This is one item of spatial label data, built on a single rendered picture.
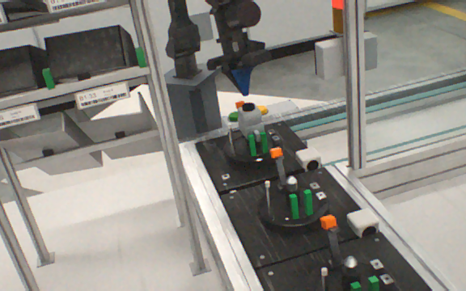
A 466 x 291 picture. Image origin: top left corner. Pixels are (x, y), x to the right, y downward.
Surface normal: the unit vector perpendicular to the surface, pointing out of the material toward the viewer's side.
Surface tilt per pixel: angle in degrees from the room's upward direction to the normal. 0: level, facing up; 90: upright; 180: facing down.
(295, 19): 90
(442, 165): 90
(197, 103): 90
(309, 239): 0
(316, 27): 90
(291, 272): 0
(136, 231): 0
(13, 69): 65
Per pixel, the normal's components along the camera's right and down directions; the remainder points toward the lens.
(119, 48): 0.04, 0.07
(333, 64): 0.27, 0.44
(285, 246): -0.14, -0.86
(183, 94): -0.50, 0.49
